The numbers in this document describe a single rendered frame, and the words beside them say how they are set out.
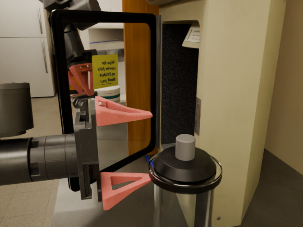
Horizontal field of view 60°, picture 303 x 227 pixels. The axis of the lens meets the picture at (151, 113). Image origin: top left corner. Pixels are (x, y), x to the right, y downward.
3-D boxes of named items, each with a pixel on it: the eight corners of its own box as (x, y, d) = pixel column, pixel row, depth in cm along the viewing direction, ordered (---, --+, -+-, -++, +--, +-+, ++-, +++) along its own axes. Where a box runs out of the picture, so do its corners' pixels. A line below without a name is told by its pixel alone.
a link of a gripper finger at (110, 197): (158, 157, 34) (82, 165, 32) (157, 204, 36) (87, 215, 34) (147, 137, 40) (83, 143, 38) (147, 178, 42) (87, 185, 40)
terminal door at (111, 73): (155, 149, 82) (156, 13, 70) (71, 194, 60) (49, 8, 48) (153, 148, 83) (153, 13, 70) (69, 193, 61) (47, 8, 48)
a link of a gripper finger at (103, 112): (158, 105, 32) (77, 111, 30) (157, 158, 34) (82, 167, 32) (146, 92, 38) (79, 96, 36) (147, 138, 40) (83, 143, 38)
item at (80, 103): (90, 124, 58) (89, 99, 56) (82, 126, 56) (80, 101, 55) (85, 122, 59) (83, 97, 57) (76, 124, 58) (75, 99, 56)
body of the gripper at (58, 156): (89, 126, 31) (21, 131, 29) (96, 200, 34) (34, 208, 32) (89, 109, 37) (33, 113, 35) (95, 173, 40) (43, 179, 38)
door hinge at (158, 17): (157, 146, 84) (158, 15, 71) (159, 149, 81) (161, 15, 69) (153, 146, 83) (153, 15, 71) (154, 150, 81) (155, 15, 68)
